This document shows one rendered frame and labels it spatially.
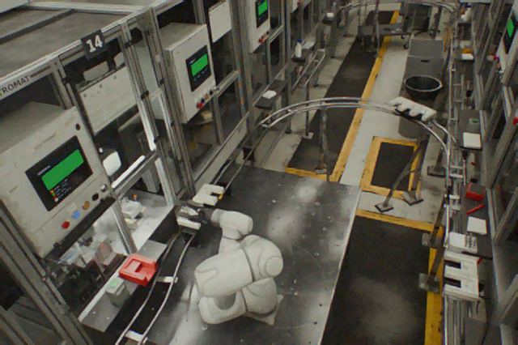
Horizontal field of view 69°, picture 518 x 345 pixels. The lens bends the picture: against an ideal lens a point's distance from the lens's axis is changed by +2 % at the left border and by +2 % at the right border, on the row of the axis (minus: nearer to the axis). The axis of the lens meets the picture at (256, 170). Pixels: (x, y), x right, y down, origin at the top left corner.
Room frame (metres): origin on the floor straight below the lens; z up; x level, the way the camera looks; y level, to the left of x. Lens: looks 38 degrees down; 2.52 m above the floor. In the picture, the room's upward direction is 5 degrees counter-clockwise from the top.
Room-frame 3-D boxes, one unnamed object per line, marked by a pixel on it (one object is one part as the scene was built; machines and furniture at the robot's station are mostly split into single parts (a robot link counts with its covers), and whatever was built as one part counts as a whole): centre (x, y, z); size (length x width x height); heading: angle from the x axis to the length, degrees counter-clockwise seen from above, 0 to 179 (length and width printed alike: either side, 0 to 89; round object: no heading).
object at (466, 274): (1.16, -0.99, 0.84); 0.37 x 0.14 x 0.10; 155
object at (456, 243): (1.27, -1.04, 0.92); 0.13 x 0.10 x 0.09; 65
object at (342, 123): (5.62, -1.78, 0.01); 5.85 x 0.59 x 0.01; 155
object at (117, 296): (1.11, 0.73, 0.97); 0.08 x 0.08 x 0.12; 65
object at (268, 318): (1.16, 0.03, 0.71); 0.22 x 0.18 x 0.06; 155
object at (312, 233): (1.56, 0.05, 0.66); 1.50 x 1.06 x 0.04; 155
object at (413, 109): (2.75, -1.34, 0.84); 0.37 x 0.14 x 0.10; 33
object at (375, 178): (3.06, -1.43, 0.01); 1.00 x 0.55 x 0.01; 155
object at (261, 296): (1.14, 0.04, 0.85); 0.18 x 0.16 x 0.22; 108
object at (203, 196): (1.78, 0.37, 0.84); 0.36 x 0.14 x 0.10; 155
